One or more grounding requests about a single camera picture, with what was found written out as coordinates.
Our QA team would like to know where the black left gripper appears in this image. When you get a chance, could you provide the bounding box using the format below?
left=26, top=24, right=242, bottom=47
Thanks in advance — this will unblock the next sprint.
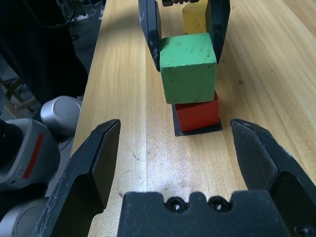
left=137, top=0, right=232, bottom=73

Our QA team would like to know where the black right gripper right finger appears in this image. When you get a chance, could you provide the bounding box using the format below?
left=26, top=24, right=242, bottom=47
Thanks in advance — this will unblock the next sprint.
left=230, top=118, right=316, bottom=237

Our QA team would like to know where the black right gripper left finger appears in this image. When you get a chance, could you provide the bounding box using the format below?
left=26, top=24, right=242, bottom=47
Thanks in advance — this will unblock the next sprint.
left=33, top=118, right=121, bottom=237

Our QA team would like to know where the yellow wooden block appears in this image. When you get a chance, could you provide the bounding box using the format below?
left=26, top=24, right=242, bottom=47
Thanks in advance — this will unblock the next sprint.
left=182, top=0, right=209, bottom=35

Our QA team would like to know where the green wooden block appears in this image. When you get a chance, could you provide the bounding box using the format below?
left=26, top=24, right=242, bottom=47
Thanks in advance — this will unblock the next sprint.
left=159, top=33, right=218, bottom=105

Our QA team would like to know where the red wooden block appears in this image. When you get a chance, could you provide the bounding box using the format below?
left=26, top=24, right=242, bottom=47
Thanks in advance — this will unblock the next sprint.
left=174, top=90, right=220, bottom=133

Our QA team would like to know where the wooden chair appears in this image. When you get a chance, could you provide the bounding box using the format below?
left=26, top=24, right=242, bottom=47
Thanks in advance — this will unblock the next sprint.
left=0, top=76, right=38, bottom=112

